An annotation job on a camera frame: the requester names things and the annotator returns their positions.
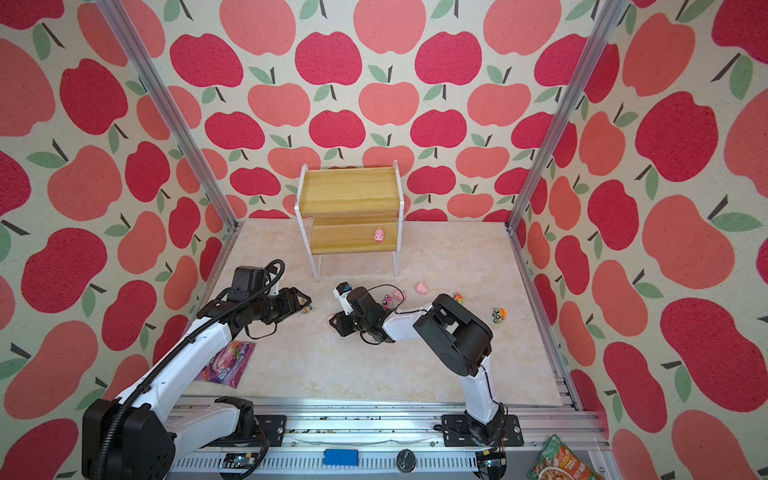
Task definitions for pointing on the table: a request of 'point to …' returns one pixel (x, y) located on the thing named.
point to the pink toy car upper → (386, 301)
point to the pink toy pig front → (378, 235)
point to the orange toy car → (459, 298)
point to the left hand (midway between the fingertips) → (306, 306)
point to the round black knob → (406, 460)
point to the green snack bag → (558, 462)
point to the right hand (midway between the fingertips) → (333, 324)
